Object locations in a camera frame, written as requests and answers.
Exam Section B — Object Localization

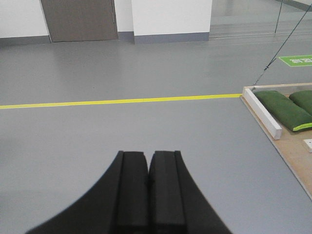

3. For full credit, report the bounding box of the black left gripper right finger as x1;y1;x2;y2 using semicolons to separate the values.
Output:
149;151;231;234

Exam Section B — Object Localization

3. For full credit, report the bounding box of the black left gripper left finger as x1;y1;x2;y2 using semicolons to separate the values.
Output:
29;151;149;234

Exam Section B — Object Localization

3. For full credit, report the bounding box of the brown grey room door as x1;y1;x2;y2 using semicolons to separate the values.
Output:
41;0;118;42

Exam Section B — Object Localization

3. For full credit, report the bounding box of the right plywood base board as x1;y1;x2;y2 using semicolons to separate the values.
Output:
240;83;312;197

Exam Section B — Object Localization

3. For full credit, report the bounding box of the green sandbag far front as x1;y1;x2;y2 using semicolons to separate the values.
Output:
254;91;312;132

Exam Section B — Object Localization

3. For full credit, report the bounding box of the green sandbag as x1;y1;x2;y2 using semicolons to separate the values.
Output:
289;90;312;115
254;91;312;132

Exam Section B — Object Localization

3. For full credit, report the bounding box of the green sandbag far back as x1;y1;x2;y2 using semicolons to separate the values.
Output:
289;90;312;115

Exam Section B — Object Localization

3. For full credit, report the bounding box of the white pillar with grey skirting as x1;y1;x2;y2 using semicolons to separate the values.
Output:
132;0;212;44

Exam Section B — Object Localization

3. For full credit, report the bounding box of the green floor sign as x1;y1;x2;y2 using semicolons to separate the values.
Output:
279;55;312;67

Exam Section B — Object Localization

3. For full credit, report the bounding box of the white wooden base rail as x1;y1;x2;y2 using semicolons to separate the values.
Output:
242;87;282;140

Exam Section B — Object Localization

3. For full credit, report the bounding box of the white triangular door frame brace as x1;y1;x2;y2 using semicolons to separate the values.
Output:
303;139;312;153

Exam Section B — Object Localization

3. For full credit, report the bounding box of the dark tether cable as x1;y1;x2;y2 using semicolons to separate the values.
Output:
253;0;312;86

